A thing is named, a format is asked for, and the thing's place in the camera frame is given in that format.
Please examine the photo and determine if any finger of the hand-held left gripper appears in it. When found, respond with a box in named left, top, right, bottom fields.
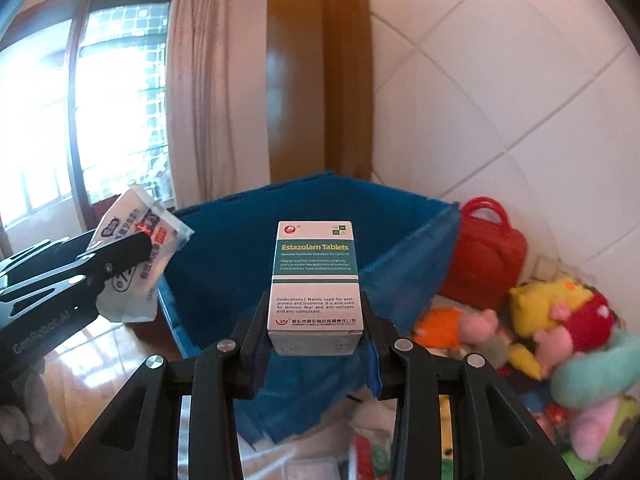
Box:
left=0, top=267, right=109, bottom=328
left=0, top=232, right=152, bottom=286

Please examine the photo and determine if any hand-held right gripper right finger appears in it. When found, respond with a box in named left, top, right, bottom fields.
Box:
left=357, top=290, right=576, bottom=480

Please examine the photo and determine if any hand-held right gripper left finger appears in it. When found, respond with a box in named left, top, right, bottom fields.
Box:
left=65, top=290, right=274, bottom=480

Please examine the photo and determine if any white wet wipes packet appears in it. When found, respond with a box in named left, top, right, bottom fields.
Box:
left=85, top=183, right=195, bottom=322

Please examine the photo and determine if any white teal medicine box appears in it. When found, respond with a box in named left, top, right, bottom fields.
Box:
left=266, top=220, right=365, bottom=357

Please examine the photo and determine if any blue plastic crate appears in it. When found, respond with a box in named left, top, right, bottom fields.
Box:
left=157, top=170, right=462, bottom=453

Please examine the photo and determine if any pig plush in orange dress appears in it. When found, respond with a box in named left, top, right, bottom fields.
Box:
left=412, top=307, right=511, bottom=356

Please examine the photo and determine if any grey fuzzy slipper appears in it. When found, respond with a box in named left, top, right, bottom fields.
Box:
left=0, top=365, right=68, bottom=467

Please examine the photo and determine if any grey plush toy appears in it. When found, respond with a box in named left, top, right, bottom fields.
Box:
left=480, top=335, right=512, bottom=367

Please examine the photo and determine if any window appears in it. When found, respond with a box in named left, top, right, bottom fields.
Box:
left=0, top=0, right=172, bottom=233

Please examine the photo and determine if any red plastic toy case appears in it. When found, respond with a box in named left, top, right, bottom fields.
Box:
left=440, top=196, right=529, bottom=311

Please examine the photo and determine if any yellow mouse plush toy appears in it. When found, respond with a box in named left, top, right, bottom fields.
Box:
left=507, top=277, right=598, bottom=381

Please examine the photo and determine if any beige curtain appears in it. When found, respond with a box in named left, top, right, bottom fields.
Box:
left=164, top=0, right=273, bottom=211

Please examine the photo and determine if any teal and pink plush toy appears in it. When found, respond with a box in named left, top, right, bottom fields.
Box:
left=550, top=330, right=640, bottom=461

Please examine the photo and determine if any red plush toy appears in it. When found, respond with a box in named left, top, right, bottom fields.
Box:
left=562, top=290, right=622, bottom=356

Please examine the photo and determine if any wooden door frame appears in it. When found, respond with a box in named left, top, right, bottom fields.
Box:
left=265, top=0, right=374, bottom=184

